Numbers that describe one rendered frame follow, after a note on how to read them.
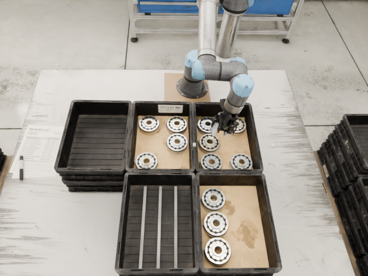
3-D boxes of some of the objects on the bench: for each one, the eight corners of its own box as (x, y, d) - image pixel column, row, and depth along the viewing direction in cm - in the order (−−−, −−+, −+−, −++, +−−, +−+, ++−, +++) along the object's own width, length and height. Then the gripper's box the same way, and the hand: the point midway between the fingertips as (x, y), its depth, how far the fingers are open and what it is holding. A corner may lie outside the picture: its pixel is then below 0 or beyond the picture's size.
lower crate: (82, 127, 167) (76, 113, 157) (136, 127, 168) (134, 114, 159) (67, 193, 144) (60, 182, 135) (130, 194, 146) (127, 182, 136)
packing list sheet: (24, 125, 166) (24, 124, 166) (67, 125, 167) (67, 124, 167) (7, 178, 147) (6, 178, 147) (55, 177, 149) (55, 177, 148)
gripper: (219, 115, 118) (206, 145, 135) (248, 118, 120) (231, 147, 137) (217, 99, 122) (205, 129, 140) (245, 102, 124) (230, 132, 142)
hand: (218, 131), depth 139 cm, fingers open, 5 cm apart
